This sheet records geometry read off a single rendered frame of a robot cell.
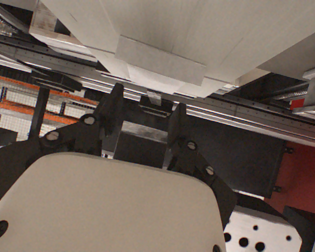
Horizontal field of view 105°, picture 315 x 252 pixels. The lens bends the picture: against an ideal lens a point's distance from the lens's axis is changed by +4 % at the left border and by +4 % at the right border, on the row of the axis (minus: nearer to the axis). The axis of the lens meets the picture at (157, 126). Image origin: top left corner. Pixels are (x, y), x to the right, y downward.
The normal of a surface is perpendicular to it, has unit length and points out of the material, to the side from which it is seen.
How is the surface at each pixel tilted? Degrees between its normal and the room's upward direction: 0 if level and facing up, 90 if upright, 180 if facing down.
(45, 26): 90
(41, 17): 90
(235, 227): 90
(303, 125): 90
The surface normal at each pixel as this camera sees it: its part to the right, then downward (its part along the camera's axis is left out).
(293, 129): -0.02, 0.02
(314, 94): -0.97, -0.25
